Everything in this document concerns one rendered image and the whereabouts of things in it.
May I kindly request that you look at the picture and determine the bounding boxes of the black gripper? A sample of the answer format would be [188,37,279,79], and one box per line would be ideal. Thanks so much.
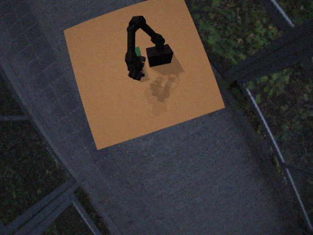
[134,56,146,81]

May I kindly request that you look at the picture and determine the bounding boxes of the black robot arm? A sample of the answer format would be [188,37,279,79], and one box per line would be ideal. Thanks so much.
[125,16,165,79]

